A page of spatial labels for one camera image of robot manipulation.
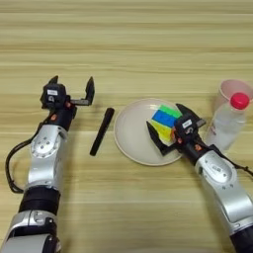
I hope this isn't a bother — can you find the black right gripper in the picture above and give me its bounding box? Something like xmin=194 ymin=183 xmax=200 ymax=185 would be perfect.
xmin=145 ymin=103 xmax=215 ymax=166

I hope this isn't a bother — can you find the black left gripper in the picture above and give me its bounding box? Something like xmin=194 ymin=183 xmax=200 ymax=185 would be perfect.
xmin=47 ymin=75 xmax=96 ymax=132

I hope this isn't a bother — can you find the multicoloured puzzle cube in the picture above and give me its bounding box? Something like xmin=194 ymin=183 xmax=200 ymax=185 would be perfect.
xmin=149 ymin=104 xmax=183 ymax=145

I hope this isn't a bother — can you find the round cream plate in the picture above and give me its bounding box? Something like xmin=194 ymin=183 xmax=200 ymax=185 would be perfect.
xmin=113 ymin=97 xmax=186 ymax=167

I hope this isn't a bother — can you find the black marker pen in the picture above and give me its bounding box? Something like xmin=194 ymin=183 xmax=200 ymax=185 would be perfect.
xmin=89 ymin=107 xmax=116 ymax=157

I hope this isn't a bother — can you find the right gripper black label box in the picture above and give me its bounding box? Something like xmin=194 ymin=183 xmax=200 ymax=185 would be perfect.
xmin=173 ymin=115 xmax=200 ymax=141

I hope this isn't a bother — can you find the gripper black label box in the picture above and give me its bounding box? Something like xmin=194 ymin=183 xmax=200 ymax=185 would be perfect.
xmin=173 ymin=115 xmax=200 ymax=141
xmin=40 ymin=83 xmax=68 ymax=111

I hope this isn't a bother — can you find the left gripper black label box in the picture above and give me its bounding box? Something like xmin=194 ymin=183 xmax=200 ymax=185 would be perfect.
xmin=40 ymin=83 xmax=68 ymax=111

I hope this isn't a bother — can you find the clear bottle with red cap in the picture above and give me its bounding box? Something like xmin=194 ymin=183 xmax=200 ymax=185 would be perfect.
xmin=204 ymin=92 xmax=251 ymax=154

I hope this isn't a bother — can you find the pink plastic cup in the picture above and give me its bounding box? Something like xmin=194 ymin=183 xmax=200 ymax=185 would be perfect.
xmin=215 ymin=78 xmax=253 ymax=113

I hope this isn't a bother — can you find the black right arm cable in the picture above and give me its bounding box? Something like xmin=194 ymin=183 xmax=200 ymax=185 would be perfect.
xmin=211 ymin=143 xmax=253 ymax=177

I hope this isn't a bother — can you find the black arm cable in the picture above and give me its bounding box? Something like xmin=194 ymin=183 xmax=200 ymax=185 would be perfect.
xmin=211 ymin=143 xmax=253 ymax=177
xmin=4 ymin=123 xmax=44 ymax=195

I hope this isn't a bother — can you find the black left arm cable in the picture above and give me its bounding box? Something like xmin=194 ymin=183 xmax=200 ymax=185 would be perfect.
xmin=4 ymin=123 xmax=44 ymax=195

